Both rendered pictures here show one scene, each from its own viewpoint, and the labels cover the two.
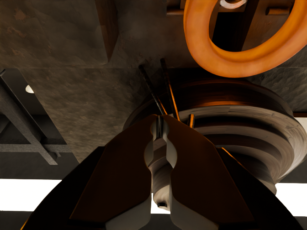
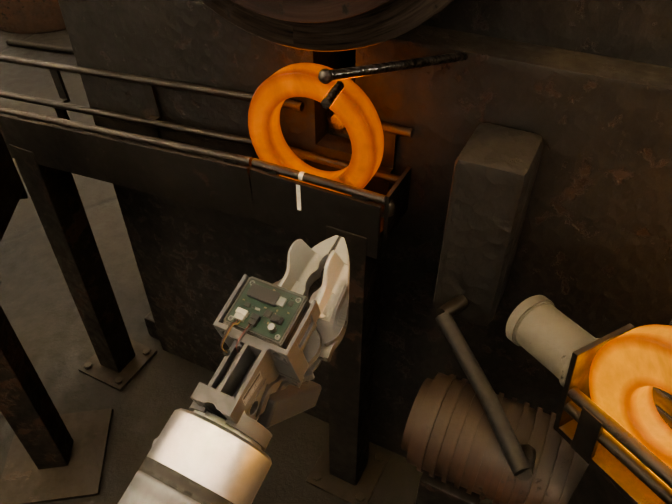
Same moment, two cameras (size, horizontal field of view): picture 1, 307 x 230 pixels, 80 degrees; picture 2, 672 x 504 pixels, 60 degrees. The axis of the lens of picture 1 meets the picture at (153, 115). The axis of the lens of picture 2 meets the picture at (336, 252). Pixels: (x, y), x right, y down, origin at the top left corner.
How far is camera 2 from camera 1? 0.60 m
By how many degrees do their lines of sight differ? 92
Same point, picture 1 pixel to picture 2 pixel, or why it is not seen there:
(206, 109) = (326, 43)
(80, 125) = not seen: outside the picture
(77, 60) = (492, 177)
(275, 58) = (270, 95)
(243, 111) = (271, 30)
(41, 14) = (503, 228)
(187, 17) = (372, 162)
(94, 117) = not seen: outside the picture
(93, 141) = not seen: outside the picture
